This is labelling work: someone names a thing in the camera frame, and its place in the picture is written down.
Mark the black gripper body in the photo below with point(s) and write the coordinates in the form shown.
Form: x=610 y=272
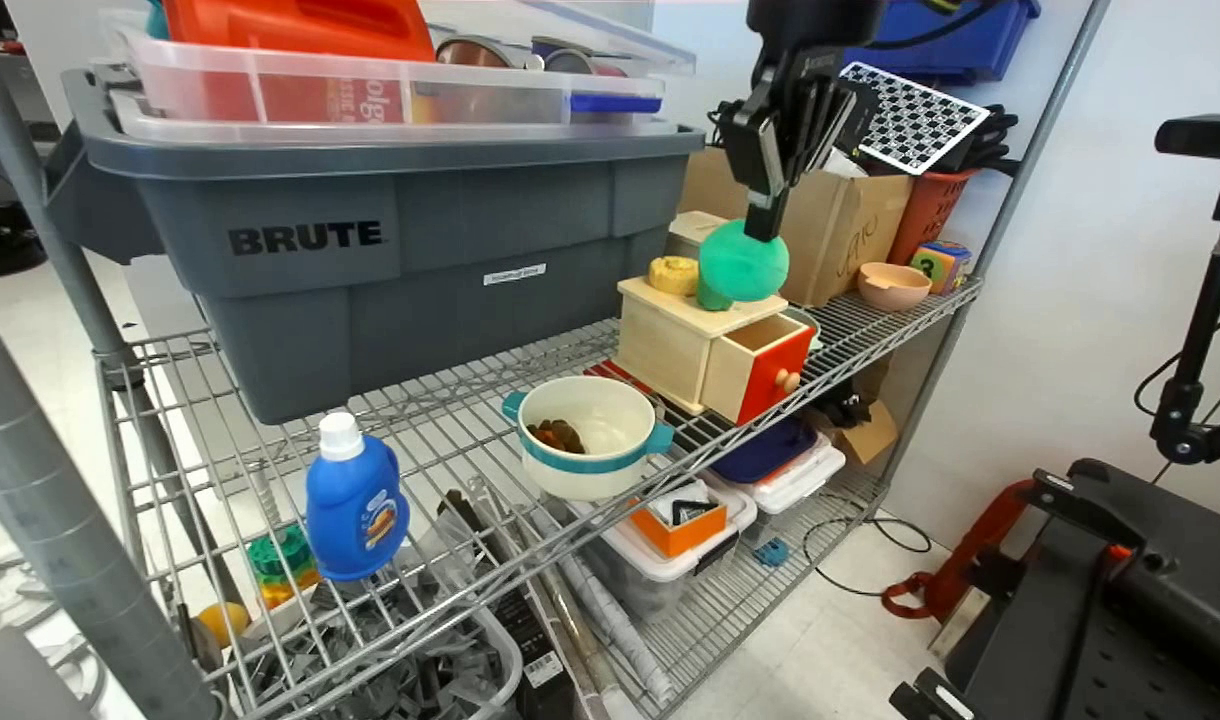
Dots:
x=815 y=41

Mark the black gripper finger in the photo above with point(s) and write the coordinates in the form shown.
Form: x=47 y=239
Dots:
x=766 y=161
x=831 y=126

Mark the turquoise ball toy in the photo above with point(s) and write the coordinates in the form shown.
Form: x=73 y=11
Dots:
x=743 y=264

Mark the white pot with teal band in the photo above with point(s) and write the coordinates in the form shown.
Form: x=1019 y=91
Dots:
x=593 y=455

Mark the terracotta flower pot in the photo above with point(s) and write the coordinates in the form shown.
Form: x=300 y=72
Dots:
x=930 y=205

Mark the wooden chest with red drawer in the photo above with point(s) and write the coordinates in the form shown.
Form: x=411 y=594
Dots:
x=688 y=346

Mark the small blue object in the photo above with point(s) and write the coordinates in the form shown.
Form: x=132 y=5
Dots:
x=773 y=555

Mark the orange red plastic object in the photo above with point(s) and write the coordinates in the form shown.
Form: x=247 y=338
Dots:
x=300 y=26

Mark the yellow toy pepper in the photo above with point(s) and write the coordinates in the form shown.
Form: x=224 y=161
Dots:
x=675 y=276

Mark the green toy pepper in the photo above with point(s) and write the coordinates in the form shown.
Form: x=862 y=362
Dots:
x=715 y=302

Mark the blue plastic bin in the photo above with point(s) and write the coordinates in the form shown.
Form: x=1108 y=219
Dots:
x=968 y=34

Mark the peach bowl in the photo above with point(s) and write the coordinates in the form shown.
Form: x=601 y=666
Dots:
x=894 y=285

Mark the small colourful block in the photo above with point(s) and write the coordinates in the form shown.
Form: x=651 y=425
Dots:
x=943 y=264

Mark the small cardboard box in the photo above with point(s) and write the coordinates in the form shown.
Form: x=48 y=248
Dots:
x=870 y=433

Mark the brown toy food piece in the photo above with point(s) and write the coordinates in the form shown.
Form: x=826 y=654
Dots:
x=556 y=437

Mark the orange block with zigzag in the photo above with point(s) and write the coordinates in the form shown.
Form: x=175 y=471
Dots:
x=682 y=523

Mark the clear plastic storage bin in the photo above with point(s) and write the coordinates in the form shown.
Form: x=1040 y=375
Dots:
x=371 y=92

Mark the grey plastic tote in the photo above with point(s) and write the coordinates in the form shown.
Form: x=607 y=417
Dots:
x=371 y=264

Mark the black tripod stand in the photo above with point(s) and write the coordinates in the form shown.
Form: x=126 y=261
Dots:
x=1203 y=346

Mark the bundle of long rods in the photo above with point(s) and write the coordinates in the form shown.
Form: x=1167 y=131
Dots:
x=583 y=614

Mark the blue detergent bottle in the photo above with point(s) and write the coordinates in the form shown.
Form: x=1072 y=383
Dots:
x=355 y=515

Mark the black cart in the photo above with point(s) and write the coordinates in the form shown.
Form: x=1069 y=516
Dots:
x=1112 y=601

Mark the green toy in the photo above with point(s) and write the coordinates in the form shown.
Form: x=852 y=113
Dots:
x=286 y=555

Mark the yellow toy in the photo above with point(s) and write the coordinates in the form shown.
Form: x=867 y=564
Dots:
x=222 y=624

